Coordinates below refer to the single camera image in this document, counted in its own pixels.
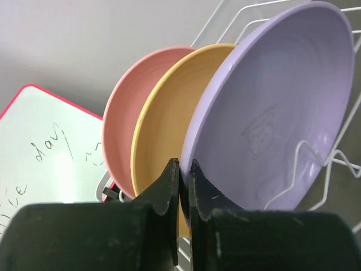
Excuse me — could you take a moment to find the white wire dish rack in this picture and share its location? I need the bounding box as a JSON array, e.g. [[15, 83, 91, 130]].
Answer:
[[102, 1, 360, 270]]

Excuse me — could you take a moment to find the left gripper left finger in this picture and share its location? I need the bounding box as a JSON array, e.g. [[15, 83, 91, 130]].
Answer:
[[1, 158, 179, 270]]

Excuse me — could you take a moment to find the yellow plate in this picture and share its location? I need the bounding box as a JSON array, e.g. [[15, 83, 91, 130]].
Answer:
[[130, 43, 237, 238]]

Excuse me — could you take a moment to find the purple plate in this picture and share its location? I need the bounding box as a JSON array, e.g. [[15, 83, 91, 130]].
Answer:
[[180, 1, 355, 210]]

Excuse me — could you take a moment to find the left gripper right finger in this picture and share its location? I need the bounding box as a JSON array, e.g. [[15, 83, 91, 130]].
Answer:
[[188, 161, 360, 270]]

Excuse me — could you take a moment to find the red-framed whiteboard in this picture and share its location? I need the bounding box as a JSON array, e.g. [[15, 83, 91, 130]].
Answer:
[[1, 84, 110, 230]]

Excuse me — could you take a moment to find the pink plate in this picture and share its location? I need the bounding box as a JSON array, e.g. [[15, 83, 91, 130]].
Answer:
[[102, 46, 195, 199]]

